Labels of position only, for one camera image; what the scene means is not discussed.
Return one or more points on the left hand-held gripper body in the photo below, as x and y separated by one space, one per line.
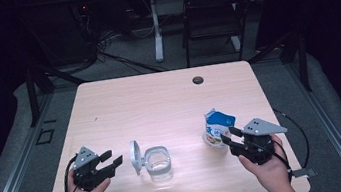
85 172

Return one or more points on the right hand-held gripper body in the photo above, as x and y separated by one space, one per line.
260 147

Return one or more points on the blue and white milk pouch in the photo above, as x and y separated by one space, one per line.
218 126

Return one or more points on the glass jar with grey lid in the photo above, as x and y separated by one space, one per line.
159 164

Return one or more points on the person's right hand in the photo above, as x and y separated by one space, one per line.
272 174

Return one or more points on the grey tape strip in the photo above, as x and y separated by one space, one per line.
303 172

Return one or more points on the dark round table grommet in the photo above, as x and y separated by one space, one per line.
197 80

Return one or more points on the black metal stand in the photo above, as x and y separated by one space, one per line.
33 95
302 60

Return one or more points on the black folding chair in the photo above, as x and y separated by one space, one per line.
215 22

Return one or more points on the white desk leg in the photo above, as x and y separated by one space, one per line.
158 37

